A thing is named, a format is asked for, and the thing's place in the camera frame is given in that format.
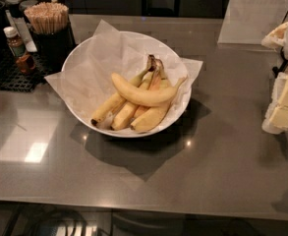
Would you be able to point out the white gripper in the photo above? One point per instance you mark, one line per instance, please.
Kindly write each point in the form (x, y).
(275, 119)

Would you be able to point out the orange-tinted inner banana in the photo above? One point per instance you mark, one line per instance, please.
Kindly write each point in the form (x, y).
(155, 82)

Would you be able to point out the white bowl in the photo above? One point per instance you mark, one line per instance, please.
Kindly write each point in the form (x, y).
(84, 115)

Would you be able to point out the white paper liner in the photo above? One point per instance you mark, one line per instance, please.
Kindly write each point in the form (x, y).
(94, 66)

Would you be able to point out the black chopstick holder cup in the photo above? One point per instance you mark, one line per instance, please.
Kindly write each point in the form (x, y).
(55, 47)

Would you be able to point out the wooden chopsticks bundle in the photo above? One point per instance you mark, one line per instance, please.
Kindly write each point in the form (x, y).
(47, 17)

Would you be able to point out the small sauce bottle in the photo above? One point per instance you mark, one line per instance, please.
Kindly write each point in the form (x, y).
(23, 59)

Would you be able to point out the dark lidded jar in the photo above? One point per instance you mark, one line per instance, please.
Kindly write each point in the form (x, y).
(26, 4)
(14, 8)

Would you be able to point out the black grid mat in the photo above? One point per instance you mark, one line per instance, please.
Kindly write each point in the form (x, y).
(11, 79)

